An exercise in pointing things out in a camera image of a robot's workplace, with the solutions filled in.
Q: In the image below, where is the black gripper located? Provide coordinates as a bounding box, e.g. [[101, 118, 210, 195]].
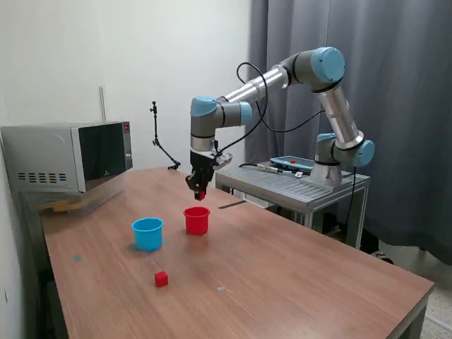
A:
[[185, 150, 216, 198]]

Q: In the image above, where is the red plastic cup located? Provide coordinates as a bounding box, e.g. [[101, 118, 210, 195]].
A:
[[183, 206, 211, 236]]

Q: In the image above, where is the blue plastic cup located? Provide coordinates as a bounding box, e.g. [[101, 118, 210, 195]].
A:
[[131, 217, 165, 253]]

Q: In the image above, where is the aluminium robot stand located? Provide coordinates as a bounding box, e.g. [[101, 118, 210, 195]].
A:
[[215, 165, 371, 251]]

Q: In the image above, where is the blue teach pendant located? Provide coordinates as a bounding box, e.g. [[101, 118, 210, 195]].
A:
[[270, 155, 315, 172]]

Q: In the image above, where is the silver microwave oven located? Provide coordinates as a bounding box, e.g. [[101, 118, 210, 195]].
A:
[[0, 121, 134, 194]]

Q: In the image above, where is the black item on floor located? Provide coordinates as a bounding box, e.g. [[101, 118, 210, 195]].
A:
[[363, 229, 384, 254]]

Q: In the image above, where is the black and white shoe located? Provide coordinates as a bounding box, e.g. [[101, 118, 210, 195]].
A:
[[370, 247, 395, 264]]

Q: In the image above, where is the grey curtain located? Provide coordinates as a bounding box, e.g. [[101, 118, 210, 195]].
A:
[[244, 0, 452, 268]]

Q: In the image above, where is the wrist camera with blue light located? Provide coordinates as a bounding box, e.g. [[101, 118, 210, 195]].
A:
[[211, 152, 234, 171]]

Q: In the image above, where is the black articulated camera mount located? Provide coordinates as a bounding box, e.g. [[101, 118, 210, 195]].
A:
[[148, 100, 182, 172]]

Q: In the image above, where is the black cable with metal plug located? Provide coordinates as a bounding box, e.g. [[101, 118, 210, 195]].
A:
[[238, 162, 308, 178]]

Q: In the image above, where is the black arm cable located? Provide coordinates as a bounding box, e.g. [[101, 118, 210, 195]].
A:
[[236, 62, 328, 158]]

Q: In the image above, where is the black cable down stand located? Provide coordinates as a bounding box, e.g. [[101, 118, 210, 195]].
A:
[[345, 165, 358, 230]]

